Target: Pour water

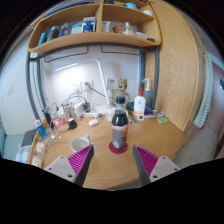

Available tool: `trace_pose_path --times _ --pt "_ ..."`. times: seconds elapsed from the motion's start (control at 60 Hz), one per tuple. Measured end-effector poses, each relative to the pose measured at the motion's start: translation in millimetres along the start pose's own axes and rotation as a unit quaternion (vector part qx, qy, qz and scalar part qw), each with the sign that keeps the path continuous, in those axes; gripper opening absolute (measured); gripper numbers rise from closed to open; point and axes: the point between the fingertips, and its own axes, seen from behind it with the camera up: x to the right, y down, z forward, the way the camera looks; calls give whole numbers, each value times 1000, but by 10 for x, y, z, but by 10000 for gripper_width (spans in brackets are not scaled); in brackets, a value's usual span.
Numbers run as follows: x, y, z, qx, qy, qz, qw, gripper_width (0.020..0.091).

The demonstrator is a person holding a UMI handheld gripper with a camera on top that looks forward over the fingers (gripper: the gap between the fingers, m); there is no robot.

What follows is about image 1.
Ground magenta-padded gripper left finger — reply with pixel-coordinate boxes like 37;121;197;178
43;143;95;187

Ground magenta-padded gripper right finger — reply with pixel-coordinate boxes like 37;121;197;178
132;144;181;187

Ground dark drink bottle black cap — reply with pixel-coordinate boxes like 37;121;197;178
111;95;130;150

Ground white earphones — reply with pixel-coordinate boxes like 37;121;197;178
48;131;63;141

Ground blue tube white cap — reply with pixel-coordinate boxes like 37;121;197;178
33;119;48;139

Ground dark grey laptop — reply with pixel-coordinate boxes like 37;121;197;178
20;129;38;148

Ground black charger block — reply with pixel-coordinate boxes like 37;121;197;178
67;118;78;131

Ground red packet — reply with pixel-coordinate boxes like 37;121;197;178
53;117;68;128

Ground small green packet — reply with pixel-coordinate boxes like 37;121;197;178
156;116;170;125

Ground black slim device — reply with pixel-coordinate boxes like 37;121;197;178
42;108;54;129

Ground bed with checked blanket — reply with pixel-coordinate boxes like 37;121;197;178
0;126;34;164

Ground flat round red coaster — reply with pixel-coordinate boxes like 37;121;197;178
108;141;129;155

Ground white earbuds case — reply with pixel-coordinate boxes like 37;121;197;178
88;118;100;127

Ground steel tumbler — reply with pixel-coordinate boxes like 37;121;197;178
62;102;75;121

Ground grey ruler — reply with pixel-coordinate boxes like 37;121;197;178
128;110;138;124

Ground white power strip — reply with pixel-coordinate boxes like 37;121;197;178
82;111;101;119

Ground white power adapter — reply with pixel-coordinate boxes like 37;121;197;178
73;101;85;118

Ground black plug adapter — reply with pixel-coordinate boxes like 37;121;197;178
83;101;92;113

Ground white pump lotion bottle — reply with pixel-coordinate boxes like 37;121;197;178
133;87;147;116

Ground clear spray bottle blue nozzle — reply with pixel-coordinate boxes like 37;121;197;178
141;77;154;109

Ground wooden tree figurine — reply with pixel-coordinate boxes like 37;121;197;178
114;78;129;101

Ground white printed box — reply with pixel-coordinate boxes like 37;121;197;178
106;77;120;98

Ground wooden shelf unit with items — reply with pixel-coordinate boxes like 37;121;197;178
27;0;163;55

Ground white wall outlet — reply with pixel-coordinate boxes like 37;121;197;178
82;79;94;93
70;82;83;94

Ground white wall switch plate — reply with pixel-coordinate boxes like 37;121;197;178
5;84;15;98

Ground grey metal desk frame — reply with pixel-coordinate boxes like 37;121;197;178
24;44;160;123

